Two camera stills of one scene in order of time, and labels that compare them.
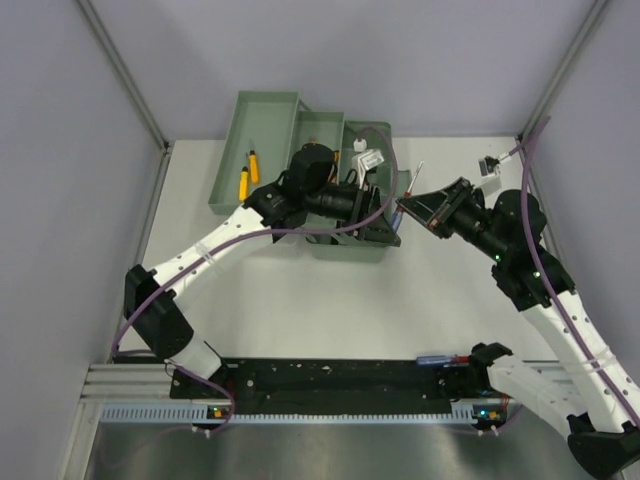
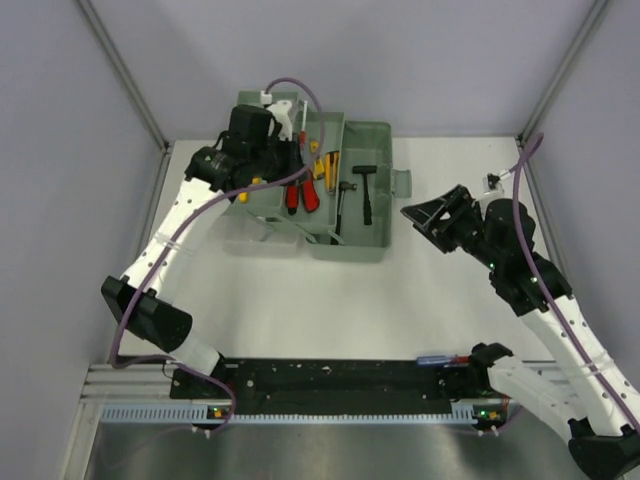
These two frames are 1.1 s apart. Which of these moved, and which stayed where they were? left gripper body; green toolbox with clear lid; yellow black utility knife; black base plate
Moved: left gripper body
Stayed: green toolbox with clear lid; yellow black utility knife; black base plate
